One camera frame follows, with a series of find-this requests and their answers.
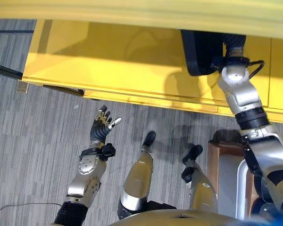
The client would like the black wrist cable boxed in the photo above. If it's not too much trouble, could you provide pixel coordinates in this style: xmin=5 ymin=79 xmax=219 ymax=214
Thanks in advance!
xmin=247 ymin=59 xmax=266 ymax=81

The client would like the yellow metal shelf board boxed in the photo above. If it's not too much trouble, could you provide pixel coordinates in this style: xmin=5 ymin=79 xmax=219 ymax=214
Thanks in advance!
xmin=0 ymin=0 xmax=283 ymax=41
xmin=22 ymin=19 xmax=283 ymax=125

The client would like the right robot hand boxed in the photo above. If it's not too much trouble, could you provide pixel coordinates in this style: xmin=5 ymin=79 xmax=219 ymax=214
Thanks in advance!
xmin=223 ymin=34 xmax=247 ymax=57

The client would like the silver right robot leg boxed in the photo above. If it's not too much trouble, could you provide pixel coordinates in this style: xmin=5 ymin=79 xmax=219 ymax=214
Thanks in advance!
xmin=181 ymin=144 xmax=219 ymax=213

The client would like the silver left robot leg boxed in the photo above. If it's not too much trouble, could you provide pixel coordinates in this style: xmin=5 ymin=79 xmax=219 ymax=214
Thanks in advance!
xmin=117 ymin=131 xmax=177 ymax=220

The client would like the blurry blue object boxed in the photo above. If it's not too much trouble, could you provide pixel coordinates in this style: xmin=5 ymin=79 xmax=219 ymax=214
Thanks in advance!
xmin=247 ymin=210 xmax=283 ymax=226

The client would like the black sole-shaped part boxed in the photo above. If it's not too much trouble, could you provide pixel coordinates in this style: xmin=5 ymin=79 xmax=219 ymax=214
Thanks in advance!
xmin=253 ymin=175 xmax=278 ymax=203
xmin=180 ymin=30 xmax=227 ymax=77
xmin=250 ymin=197 xmax=279 ymax=217

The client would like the silver robot torso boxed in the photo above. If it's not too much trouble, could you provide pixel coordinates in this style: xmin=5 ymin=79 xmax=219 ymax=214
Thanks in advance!
xmin=108 ymin=209 xmax=254 ymax=226

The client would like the beige shelf foot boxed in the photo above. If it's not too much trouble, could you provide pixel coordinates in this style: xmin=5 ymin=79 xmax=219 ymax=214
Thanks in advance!
xmin=17 ymin=80 xmax=30 ymax=94

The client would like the white plastic box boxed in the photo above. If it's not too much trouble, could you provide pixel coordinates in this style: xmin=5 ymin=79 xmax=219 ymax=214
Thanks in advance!
xmin=217 ymin=152 xmax=282 ymax=220

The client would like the brown wooden stand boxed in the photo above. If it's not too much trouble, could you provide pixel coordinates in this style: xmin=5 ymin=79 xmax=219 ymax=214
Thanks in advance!
xmin=207 ymin=140 xmax=260 ymax=214

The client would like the silver robot leg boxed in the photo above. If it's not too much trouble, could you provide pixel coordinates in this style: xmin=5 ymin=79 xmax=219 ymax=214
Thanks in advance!
xmin=117 ymin=131 xmax=177 ymax=220
xmin=181 ymin=144 xmax=219 ymax=213

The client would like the black shelf base rail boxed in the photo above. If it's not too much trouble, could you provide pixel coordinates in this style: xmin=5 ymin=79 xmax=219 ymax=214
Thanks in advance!
xmin=0 ymin=61 xmax=85 ymax=97

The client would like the thin black floor cable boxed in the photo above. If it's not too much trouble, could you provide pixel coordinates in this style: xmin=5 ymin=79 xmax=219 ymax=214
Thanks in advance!
xmin=0 ymin=202 xmax=62 ymax=216

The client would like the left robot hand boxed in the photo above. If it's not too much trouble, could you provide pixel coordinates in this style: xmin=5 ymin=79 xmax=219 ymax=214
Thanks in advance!
xmin=89 ymin=105 xmax=122 ymax=144

